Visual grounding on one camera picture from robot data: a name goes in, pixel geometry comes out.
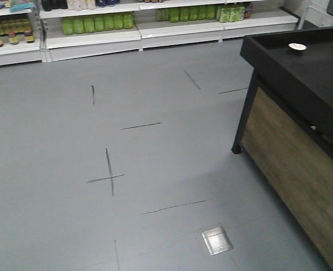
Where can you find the black wooden display stand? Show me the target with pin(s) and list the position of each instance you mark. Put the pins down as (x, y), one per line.
(286, 126)

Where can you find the metal floor outlet cover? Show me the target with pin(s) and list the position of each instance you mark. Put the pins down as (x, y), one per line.
(216, 241)

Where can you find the small white dish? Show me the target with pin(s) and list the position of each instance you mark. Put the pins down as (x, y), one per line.
(297, 47)

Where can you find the white store shelf unit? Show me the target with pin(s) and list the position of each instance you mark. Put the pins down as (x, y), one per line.
(52, 45)

